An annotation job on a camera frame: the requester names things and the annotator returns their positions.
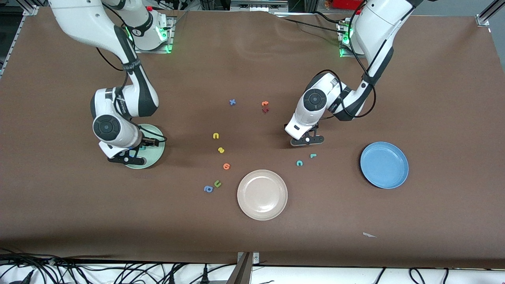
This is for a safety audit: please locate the light green plate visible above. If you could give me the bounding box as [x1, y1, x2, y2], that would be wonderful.
[124, 124, 165, 170]

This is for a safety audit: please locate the blue plate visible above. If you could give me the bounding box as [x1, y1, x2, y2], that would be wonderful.
[360, 142, 409, 189]

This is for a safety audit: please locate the beige plate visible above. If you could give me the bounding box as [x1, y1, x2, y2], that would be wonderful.
[237, 170, 288, 221]

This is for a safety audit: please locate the red box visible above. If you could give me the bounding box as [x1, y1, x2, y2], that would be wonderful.
[331, 0, 364, 10]

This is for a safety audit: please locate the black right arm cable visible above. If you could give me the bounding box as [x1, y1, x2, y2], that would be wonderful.
[96, 47, 167, 145]

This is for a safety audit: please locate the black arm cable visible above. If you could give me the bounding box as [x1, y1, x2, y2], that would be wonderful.
[96, 47, 167, 145]
[303, 0, 378, 120]

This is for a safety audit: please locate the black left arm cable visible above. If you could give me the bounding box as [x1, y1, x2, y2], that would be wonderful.
[303, 0, 378, 120]

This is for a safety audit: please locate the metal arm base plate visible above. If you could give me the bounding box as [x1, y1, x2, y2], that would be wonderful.
[337, 20, 369, 59]
[131, 16, 175, 54]

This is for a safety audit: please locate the black cable on table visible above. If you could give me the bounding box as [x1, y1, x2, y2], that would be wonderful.
[276, 11, 350, 35]

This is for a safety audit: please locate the aluminium frame piece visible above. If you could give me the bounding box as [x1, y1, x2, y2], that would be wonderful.
[230, 0, 289, 13]

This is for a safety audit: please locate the grey metal post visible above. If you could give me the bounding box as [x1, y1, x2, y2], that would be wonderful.
[227, 252, 254, 284]

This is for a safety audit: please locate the aluminium frame rail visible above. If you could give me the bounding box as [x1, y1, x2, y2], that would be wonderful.
[0, 0, 40, 79]
[475, 0, 505, 27]

